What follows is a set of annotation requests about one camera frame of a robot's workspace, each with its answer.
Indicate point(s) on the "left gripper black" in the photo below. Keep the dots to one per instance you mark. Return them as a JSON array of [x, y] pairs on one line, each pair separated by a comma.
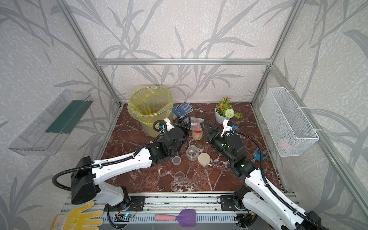
[[184, 126]]

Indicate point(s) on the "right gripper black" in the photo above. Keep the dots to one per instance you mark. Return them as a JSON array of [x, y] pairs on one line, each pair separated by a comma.
[[205, 131]]

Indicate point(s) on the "red lid oatmeal jar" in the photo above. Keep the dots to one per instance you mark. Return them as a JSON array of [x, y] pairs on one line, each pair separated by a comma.
[[197, 132]]

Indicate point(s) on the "clear oatmeal jar tall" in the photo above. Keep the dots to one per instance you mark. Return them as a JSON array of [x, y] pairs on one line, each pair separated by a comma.
[[196, 121]]

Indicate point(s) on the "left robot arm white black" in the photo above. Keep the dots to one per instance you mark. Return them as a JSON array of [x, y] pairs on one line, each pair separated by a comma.
[[87, 181]]

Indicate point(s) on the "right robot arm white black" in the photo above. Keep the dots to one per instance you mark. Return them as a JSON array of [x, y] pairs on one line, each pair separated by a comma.
[[259, 195]]

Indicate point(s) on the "white pot artificial flowers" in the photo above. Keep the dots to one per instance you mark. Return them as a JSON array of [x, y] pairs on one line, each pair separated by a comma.
[[225, 111]]

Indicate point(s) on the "blue dotted work glove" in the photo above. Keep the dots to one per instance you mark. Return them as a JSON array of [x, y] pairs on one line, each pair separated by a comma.
[[182, 110]]

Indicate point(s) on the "mesh trash bin yellow bag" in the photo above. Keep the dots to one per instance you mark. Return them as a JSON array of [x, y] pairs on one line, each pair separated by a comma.
[[149, 104]]

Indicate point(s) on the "green circuit board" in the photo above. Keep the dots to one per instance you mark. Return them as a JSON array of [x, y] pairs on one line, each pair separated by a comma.
[[125, 215]]

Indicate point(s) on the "yellow dotted work glove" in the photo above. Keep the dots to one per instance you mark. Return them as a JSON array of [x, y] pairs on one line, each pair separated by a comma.
[[79, 219]]

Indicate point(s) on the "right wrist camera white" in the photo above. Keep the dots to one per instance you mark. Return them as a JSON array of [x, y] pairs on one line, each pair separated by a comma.
[[228, 126]]

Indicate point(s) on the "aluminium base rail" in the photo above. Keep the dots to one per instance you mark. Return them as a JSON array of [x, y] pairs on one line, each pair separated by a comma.
[[174, 202]]

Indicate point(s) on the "purple scoop pink handle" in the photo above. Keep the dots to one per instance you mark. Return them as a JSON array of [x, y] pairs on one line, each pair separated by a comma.
[[186, 218]]

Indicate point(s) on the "white wire wall basket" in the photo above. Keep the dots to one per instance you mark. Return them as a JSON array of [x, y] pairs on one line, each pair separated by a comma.
[[290, 129]]

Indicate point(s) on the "clear plastic wall shelf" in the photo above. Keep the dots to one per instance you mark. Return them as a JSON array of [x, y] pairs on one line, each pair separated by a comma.
[[49, 131]]

